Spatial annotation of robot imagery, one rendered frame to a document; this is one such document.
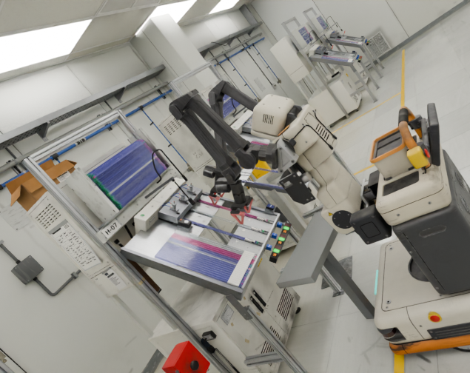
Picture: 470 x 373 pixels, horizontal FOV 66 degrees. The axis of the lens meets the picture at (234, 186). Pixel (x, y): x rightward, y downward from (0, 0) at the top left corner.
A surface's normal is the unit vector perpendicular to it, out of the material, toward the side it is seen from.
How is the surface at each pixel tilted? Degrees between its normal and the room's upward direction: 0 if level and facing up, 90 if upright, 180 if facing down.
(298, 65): 90
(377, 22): 90
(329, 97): 90
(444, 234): 90
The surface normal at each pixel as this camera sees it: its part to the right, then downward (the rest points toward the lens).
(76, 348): 0.69, -0.42
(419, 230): -0.37, 0.50
